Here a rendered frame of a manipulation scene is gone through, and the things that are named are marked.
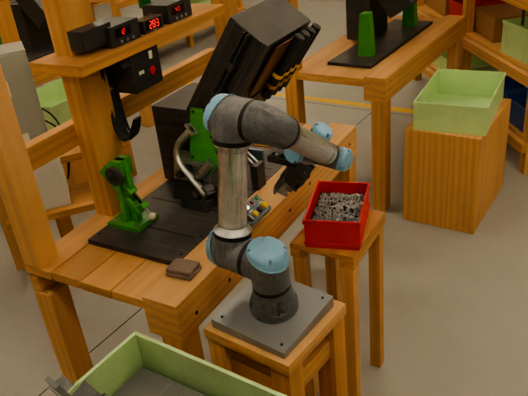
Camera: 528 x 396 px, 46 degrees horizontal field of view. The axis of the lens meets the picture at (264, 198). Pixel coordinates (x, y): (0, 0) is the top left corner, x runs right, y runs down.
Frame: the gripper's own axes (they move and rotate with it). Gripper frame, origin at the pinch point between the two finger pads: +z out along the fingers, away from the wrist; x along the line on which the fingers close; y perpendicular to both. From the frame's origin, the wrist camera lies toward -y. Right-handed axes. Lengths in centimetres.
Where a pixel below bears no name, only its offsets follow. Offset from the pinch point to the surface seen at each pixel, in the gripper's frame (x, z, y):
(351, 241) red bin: 0.9, -3.7, 33.9
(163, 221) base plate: -20.7, 30.6, -26.0
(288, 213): 14.2, 16.9, 8.2
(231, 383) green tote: -84, -13, 30
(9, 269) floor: 14, 200, -111
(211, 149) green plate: 1.3, 5.4, -29.2
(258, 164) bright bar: 16.2, 8.6, -13.3
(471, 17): 324, 16, 7
